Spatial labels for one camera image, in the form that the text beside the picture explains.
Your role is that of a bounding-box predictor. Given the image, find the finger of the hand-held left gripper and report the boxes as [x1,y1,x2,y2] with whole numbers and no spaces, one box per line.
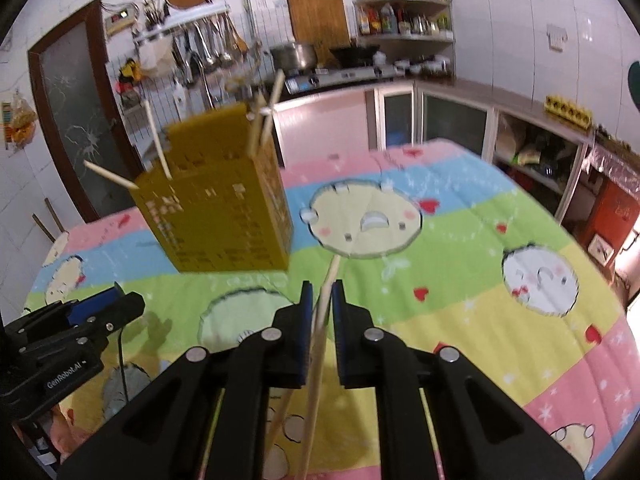
[67,282,126,323]
[75,292,146,336]

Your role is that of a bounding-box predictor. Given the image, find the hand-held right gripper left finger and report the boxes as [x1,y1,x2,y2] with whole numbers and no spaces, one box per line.
[57,282,314,480]

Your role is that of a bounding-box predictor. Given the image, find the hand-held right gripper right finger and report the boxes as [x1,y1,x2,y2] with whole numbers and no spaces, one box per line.
[334,282,583,480]

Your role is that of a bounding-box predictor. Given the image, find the yellow perforated utensil holder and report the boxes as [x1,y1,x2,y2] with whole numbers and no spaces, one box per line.
[131,101,295,275]

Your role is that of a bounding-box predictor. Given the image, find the leaning wooden sticks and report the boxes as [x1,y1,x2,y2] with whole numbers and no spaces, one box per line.
[32,197,71,243]

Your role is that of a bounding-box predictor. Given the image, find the cartoon printed blanket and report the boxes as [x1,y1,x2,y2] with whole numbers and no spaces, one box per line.
[22,137,640,480]

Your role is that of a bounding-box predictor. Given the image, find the brown frosted glass door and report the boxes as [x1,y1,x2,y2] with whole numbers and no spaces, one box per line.
[27,0,146,221]

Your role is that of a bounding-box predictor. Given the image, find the yellow hanging plastic bag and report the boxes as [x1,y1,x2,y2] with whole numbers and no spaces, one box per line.
[0,90,38,148]

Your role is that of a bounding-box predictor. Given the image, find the white soap dispenser bottle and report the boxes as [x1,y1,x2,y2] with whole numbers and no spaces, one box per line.
[172,77,188,116]

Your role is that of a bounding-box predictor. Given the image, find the colourful hanging bags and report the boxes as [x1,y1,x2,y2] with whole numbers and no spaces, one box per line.
[117,57,143,93]

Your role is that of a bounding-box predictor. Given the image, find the kitchen counter cabinet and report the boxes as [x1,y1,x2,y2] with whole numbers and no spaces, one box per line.
[272,80,596,221]

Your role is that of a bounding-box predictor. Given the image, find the metal faucet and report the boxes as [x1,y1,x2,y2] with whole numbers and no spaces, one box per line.
[190,52,216,111]

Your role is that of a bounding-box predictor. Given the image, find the white hanging cloth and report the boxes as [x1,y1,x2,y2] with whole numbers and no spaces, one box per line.
[137,35,173,73]

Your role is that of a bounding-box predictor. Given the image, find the gas stove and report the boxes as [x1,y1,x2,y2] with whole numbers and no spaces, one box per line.
[285,65,396,93]

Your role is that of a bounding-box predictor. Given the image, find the row of hanging ladles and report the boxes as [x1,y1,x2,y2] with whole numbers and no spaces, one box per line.
[170,15,251,73]

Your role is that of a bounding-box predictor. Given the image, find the white thermostat box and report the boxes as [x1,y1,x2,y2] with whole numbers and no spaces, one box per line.
[105,7,138,36]

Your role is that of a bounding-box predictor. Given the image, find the steel pot with lid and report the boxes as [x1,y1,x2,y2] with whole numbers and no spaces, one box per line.
[270,42,318,71]

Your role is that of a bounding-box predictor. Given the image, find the group of small bowls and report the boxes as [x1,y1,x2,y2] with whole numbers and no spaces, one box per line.
[395,57,453,81]

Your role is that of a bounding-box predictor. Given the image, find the black wok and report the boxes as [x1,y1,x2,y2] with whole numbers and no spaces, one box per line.
[330,42,381,68]

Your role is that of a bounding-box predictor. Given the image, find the metal cup of knives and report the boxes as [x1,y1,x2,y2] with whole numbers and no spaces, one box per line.
[142,0,171,31]

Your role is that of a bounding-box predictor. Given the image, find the red cabinet with plastic cover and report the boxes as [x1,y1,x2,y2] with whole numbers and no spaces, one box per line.
[570,140,640,281]

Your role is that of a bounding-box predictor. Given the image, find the metal corner shelf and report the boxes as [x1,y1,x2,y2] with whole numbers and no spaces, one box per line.
[352,0,457,43]

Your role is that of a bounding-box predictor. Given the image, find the rectangular wooden cutting board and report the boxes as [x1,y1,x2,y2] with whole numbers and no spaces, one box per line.
[286,0,351,48]

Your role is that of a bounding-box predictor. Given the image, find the yellow egg carton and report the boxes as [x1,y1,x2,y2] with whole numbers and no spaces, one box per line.
[544,94,593,126]

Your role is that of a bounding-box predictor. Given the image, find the black cable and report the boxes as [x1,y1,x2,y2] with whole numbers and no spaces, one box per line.
[117,330,128,397]

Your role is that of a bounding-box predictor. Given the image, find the metal wall rack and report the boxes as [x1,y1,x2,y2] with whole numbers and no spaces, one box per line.
[132,2,233,41]

